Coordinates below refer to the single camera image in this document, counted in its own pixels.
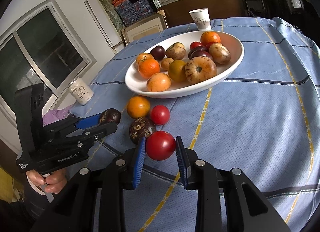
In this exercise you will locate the orange brown ribbed fruit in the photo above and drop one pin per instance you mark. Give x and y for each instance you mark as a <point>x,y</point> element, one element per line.
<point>200,69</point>

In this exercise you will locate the white oval plate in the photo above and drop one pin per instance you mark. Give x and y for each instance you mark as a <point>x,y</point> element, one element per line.
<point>225,72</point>

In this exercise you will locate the small dark purple plum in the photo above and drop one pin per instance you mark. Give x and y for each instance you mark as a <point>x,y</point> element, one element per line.
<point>158,52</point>

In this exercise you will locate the white drink can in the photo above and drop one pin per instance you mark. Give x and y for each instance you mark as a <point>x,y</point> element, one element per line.
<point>81,92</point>

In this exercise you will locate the white paper cup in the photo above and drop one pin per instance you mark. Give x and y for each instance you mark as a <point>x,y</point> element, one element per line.
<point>200,19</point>

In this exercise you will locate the small orange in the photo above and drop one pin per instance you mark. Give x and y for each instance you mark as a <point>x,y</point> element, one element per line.
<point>138,106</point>

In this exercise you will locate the brown round fruit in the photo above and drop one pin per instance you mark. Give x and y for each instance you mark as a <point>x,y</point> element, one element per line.
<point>175,51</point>
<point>220,53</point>

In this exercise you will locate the brown wooden board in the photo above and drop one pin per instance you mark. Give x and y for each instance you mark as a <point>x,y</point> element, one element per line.
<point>225,5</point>

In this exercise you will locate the large bright tangerine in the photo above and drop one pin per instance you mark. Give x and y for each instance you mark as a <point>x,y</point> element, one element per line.
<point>210,37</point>

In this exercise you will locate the dark red plum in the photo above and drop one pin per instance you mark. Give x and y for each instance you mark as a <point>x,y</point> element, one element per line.
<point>209,45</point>

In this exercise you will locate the small brown fruit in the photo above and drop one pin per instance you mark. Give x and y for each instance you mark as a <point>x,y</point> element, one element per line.
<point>167,63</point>

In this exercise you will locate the large dark purple plum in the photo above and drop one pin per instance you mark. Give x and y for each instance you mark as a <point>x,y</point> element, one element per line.
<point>200,54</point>

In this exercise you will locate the beige picture frame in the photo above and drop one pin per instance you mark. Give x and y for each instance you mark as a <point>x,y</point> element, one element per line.
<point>142,29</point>

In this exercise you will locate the tan orange round fruit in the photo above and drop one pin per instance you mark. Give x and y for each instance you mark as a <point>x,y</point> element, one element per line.
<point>144,58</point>

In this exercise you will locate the person's left hand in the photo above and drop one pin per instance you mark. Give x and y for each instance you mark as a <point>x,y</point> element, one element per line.
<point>57,182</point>

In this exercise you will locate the blue checked tablecloth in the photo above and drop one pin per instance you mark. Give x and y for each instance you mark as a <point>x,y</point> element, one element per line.
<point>250,122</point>

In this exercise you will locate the yellow orange spotted fruit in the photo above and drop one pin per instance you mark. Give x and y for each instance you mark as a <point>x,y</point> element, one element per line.
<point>158,82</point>

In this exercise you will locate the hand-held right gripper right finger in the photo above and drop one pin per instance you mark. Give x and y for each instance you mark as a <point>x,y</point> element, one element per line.
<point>181,162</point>

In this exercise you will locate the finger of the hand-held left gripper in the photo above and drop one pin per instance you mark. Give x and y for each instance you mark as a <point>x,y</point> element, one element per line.
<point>100,132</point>
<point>87,121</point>

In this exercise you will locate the greenish orange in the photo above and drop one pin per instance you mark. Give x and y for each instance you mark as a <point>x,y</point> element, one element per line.
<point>178,70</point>

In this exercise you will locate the green marbled board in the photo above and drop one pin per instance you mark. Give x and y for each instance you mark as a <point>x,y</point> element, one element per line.
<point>110,10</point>

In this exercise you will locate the black glossy panel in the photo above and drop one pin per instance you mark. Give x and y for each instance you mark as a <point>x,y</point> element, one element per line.
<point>270,2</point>

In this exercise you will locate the white leaning strip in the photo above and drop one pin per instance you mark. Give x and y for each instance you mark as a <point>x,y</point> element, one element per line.
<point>100,27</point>

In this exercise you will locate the bright tangerine with stem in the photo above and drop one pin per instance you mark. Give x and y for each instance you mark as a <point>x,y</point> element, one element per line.
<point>149,68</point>

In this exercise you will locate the purple cloth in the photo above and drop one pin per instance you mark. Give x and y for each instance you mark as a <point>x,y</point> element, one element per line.
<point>53,117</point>

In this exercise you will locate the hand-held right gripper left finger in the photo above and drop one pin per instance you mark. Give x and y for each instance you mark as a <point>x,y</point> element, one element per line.
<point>140,162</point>

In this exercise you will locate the grey framed window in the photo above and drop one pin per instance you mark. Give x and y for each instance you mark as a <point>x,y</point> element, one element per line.
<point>50,47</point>

